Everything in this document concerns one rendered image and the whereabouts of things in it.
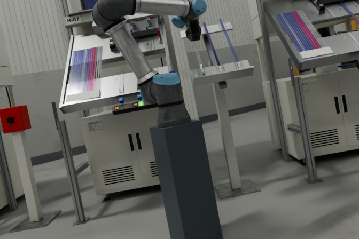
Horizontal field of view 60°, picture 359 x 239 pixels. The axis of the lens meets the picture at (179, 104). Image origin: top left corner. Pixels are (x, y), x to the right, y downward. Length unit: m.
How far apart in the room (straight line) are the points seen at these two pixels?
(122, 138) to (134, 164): 0.20
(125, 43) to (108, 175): 1.14
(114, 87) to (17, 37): 3.23
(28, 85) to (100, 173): 2.84
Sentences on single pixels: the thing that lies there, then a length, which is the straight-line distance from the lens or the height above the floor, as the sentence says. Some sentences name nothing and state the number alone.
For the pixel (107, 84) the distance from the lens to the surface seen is 2.02.
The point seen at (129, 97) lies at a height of 0.70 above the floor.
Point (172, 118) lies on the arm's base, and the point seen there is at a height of 0.58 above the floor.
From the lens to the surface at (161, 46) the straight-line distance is 2.17.
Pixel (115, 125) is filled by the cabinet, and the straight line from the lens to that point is 2.25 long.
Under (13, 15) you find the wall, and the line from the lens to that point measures 5.15.
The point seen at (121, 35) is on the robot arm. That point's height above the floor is 0.98.
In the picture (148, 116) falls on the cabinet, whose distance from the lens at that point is 2.20.
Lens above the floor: 0.70
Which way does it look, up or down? 3 degrees down
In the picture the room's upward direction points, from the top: 11 degrees counter-clockwise
